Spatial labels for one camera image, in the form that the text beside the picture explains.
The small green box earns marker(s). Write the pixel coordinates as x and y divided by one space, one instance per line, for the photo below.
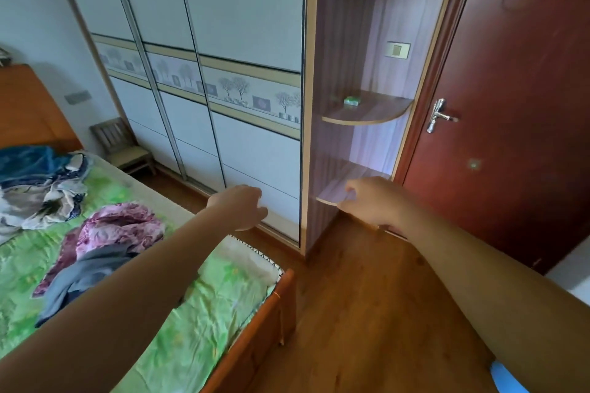
352 100

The person's right hand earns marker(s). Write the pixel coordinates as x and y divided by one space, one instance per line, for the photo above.
382 204

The small wooden chair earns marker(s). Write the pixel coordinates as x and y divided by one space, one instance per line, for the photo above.
126 155

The blue plastic bin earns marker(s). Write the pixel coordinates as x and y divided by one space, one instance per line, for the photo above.
507 381

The red wooden room door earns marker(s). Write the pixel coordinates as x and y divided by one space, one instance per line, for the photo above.
516 130

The grey wall socket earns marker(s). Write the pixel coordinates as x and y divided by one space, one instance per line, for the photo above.
77 97

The green floral bedsheet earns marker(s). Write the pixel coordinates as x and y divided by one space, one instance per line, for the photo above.
207 314

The person's right forearm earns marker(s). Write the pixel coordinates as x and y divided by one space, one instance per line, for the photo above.
498 296

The dark grey t-shirt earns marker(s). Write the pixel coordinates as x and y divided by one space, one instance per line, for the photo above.
87 273

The pink floral jacket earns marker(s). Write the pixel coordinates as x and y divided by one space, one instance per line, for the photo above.
120 227

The beige light switch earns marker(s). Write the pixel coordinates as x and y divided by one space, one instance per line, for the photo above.
398 49

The person's left forearm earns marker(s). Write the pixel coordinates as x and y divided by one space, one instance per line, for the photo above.
115 305

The teal plush blanket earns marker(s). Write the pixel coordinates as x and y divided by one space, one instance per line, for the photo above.
27 164

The person's left hand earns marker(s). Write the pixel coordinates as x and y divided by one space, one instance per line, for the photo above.
239 208

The wooden wardrobe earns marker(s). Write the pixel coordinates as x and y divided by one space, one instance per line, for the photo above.
341 38

